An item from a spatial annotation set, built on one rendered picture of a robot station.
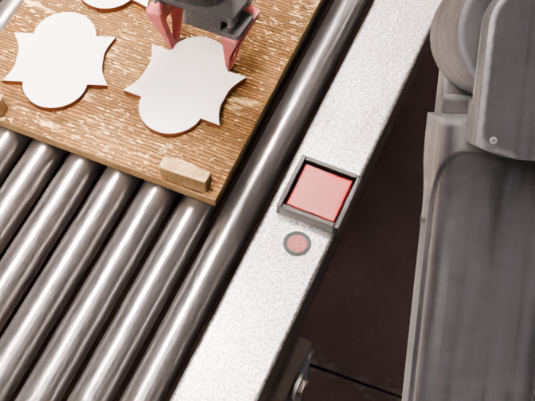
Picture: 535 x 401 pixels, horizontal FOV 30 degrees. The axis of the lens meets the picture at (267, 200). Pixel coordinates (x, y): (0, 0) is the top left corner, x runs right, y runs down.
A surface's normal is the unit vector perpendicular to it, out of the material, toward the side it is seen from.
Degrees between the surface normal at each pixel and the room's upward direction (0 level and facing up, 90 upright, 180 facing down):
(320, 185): 0
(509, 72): 39
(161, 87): 2
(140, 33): 0
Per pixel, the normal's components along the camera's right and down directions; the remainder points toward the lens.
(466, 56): -0.01, 0.14
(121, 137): 0.00, -0.50
